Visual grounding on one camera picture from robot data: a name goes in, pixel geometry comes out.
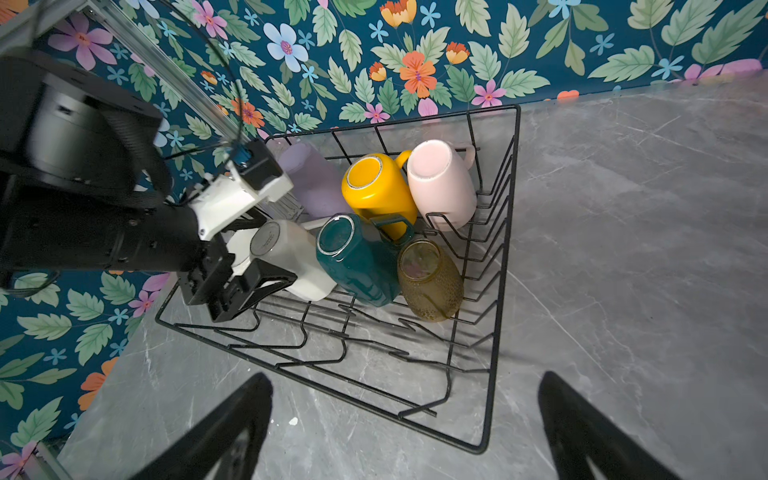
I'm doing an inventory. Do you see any olive glass cup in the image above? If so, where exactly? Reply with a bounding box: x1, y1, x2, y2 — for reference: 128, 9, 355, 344
397, 239, 464, 322

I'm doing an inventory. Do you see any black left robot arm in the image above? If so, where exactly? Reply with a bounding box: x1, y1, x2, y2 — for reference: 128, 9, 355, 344
1, 47, 296, 323

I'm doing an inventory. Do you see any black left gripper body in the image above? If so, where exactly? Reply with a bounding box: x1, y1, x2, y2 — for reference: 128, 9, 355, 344
179, 229, 249, 306

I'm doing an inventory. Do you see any dark green mug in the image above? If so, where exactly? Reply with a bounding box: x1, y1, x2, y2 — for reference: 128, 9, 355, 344
316, 213, 414, 307

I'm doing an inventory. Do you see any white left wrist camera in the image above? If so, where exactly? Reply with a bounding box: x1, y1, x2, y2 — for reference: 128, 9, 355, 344
187, 139, 293, 241

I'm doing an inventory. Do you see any lilac cup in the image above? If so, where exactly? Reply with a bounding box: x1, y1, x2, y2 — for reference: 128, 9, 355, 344
278, 143, 352, 219

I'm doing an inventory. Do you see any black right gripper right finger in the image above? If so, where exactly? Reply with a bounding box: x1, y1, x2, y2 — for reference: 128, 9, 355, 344
537, 371, 678, 479

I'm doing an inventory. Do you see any black wire dish rack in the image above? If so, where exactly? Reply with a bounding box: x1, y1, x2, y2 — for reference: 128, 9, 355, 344
155, 105, 522, 454

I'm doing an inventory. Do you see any yellow mug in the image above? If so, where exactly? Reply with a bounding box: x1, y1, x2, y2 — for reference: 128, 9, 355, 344
341, 153, 418, 243

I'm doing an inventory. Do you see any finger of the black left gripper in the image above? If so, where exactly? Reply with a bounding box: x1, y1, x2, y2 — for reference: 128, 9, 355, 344
207, 259, 297, 323

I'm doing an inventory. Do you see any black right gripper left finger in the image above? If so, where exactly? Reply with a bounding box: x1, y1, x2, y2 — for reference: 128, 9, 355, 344
133, 373, 273, 479

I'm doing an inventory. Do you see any aluminium frame post back left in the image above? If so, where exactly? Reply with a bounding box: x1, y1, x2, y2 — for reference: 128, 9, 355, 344
84, 1, 253, 143

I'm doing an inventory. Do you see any pale pink mug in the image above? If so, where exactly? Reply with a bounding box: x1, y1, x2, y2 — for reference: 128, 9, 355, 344
407, 139, 477, 231

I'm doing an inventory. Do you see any cream white mug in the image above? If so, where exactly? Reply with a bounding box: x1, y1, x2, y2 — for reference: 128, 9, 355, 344
227, 220, 337, 302

